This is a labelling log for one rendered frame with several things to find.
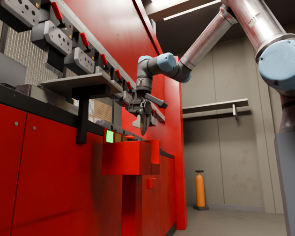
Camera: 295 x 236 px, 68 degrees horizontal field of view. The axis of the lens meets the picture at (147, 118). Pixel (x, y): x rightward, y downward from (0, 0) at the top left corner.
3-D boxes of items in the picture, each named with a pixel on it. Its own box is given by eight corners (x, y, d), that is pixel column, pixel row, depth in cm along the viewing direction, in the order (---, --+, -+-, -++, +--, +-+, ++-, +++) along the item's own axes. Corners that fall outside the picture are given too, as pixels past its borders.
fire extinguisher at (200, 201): (210, 209, 410) (208, 170, 427) (207, 211, 384) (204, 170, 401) (195, 207, 423) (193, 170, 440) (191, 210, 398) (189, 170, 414)
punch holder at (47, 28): (47, 37, 84) (52, 1, 88) (29, 40, 87) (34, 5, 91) (71, 56, 98) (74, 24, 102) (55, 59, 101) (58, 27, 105)
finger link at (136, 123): (133, 135, 98) (135, 114, 99) (145, 135, 95) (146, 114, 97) (129, 134, 95) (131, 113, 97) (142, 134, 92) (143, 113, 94)
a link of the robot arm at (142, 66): (147, 52, 98) (134, 57, 104) (145, 75, 96) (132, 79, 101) (158, 59, 103) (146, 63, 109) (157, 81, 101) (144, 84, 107)
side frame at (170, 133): (185, 230, 260) (178, 55, 316) (119, 225, 283) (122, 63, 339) (187, 225, 283) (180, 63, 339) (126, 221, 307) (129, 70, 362)
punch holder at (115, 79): (113, 91, 140) (114, 67, 144) (101, 92, 143) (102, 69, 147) (122, 98, 154) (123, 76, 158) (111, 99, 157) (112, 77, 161)
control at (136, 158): (139, 174, 76) (139, 124, 80) (100, 174, 82) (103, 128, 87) (160, 174, 94) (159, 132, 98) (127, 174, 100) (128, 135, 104)
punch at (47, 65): (46, 67, 88) (48, 45, 90) (42, 67, 88) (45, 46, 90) (62, 77, 97) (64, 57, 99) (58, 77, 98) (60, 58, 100)
